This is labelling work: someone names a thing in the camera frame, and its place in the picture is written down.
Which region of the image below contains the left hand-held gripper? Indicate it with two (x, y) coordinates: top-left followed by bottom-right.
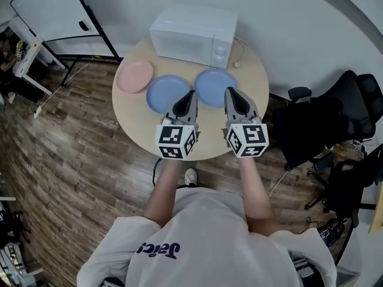
(154, 90), (200, 161)

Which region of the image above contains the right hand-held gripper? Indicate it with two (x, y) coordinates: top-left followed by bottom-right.
(220, 87), (270, 159)

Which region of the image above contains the blue plate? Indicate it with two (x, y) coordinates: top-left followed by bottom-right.
(146, 74), (190, 115)
(193, 68), (239, 108)

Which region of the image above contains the pink plate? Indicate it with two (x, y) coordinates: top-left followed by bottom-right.
(116, 60), (156, 94)

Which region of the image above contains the person's right forearm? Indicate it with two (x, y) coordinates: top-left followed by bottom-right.
(238, 157), (282, 237)

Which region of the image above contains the person's left forearm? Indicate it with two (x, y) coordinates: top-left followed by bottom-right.
(143, 158), (184, 228)

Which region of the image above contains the person's white shoe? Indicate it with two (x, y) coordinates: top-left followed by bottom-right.
(184, 167), (199, 187)

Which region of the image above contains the white microwave oven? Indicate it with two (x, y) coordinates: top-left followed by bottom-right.
(149, 3), (239, 70)

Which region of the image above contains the person's white t-shirt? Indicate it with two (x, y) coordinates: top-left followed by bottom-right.
(76, 187), (338, 287)

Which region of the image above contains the blue electronic device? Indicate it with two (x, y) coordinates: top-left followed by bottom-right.
(317, 218), (346, 248)

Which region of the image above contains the white desk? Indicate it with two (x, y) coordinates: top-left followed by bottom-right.
(10, 18), (68, 97)

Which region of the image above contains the wooden board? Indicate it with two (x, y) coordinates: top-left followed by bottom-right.
(368, 187), (383, 235)

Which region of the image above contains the whiteboard with black stand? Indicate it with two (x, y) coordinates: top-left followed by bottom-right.
(8, 0), (124, 65)

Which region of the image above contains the black grey waist device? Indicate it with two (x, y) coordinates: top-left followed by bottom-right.
(288, 249), (320, 287)

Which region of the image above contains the white microwave cable with plug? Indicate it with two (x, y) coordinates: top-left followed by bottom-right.
(233, 37), (245, 69)

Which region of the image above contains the black cable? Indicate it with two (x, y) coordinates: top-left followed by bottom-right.
(151, 157), (163, 188)

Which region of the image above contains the thin white cable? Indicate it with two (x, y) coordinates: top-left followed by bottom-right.
(268, 169), (290, 199)

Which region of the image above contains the white cable with adapter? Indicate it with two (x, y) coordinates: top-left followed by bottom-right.
(32, 60), (90, 120)

